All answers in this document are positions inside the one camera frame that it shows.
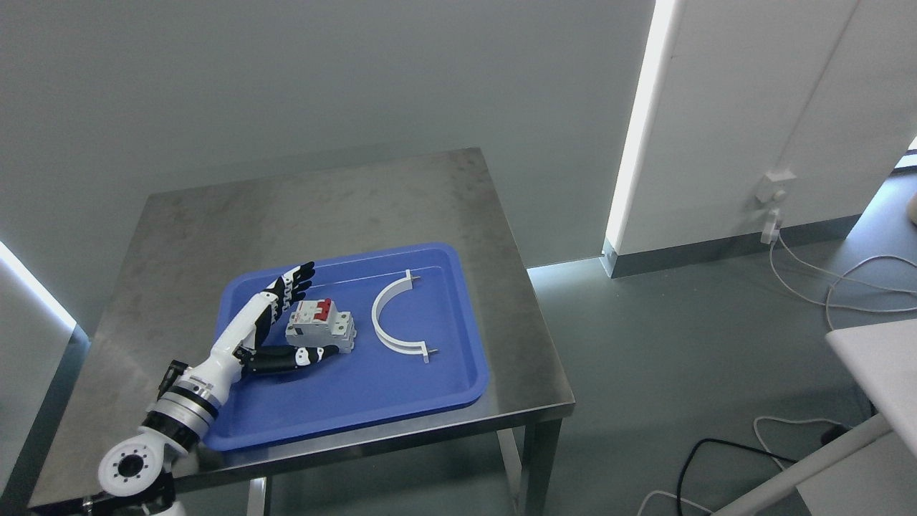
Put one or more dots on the white plug adapter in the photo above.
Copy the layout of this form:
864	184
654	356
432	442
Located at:
771	229

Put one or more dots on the white curved plastic bracket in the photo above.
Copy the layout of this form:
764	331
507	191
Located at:
398	323

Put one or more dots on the blue plastic tray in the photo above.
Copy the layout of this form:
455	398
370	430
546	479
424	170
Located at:
372	385

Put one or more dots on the white wall socket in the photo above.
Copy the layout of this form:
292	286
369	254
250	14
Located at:
774	187

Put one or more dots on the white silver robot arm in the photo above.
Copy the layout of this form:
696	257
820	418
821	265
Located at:
137	473

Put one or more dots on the stainless steel table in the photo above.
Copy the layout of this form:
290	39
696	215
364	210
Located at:
199	254

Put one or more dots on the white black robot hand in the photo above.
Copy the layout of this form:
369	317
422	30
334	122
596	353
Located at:
240	349

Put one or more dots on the grey red circuit breaker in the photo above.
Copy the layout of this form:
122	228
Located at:
318	323

